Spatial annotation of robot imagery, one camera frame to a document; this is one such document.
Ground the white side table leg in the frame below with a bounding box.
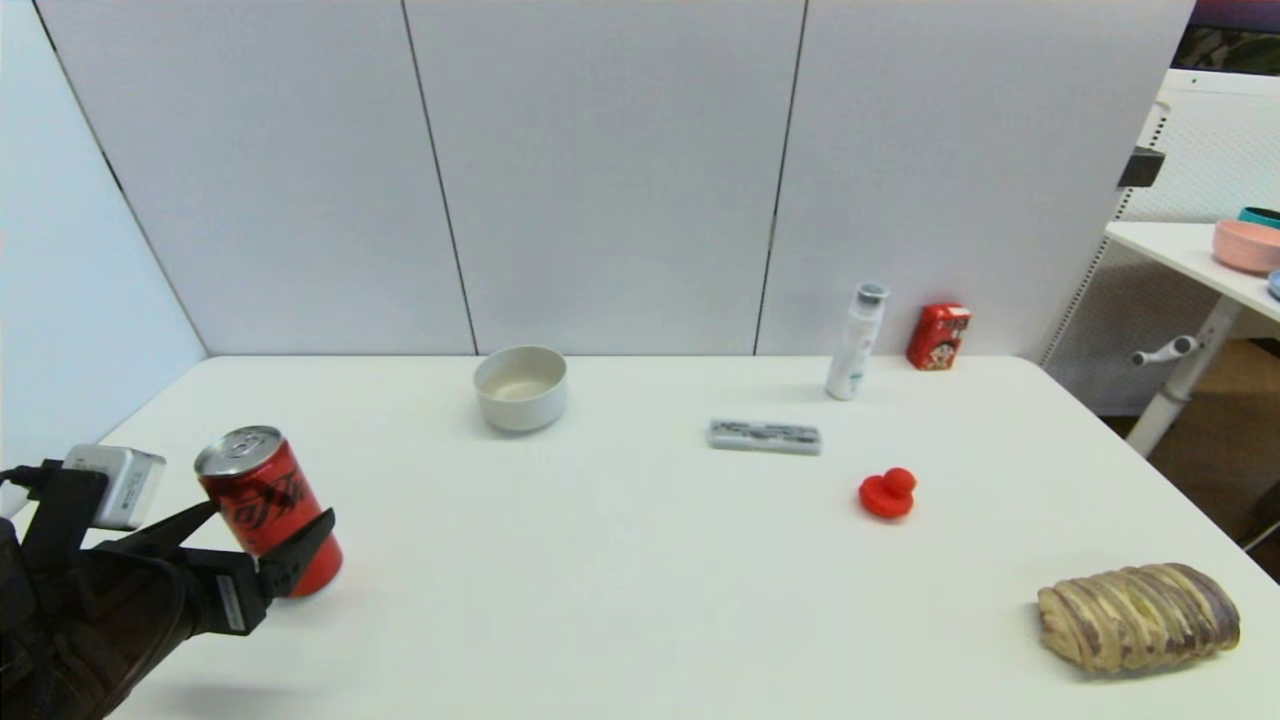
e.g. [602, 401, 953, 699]
[1125, 297, 1242, 459]

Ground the white side table top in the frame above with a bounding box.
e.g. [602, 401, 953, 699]
[1105, 221, 1280, 323]

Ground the white perforated panel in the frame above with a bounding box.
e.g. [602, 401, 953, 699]
[1040, 68, 1280, 417]

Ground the white plastic bottle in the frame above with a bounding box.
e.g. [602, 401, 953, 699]
[825, 282, 891, 402]

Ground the red cartoon drink carton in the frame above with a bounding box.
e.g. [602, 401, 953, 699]
[906, 303, 973, 372]

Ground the red cola can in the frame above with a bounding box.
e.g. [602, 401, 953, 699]
[194, 425, 344, 599]

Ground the white crank handle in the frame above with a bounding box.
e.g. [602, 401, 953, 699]
[1132, 336, 1199, 368]

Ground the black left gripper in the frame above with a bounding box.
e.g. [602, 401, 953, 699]
[81, 499, 336, 646]

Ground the grey clear plastic case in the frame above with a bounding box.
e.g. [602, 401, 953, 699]
[708, 418, 823, 457]

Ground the beige round bowl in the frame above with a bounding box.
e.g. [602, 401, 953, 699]
[473, 345, 569, 434]

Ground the red rubber duck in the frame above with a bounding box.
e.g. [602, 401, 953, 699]
[858, 467, 918, 520]

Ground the brown striped bread loaf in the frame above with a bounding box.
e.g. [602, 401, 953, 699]
[1037, 562, 1242, 675]

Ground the black partition clip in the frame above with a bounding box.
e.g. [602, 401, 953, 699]
[1117, 146, 1168, 190]

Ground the pink bowl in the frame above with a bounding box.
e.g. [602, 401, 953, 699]
[1213, 219, 1280, 276]

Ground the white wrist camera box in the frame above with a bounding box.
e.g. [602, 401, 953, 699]
[62, 444, 168, 531]

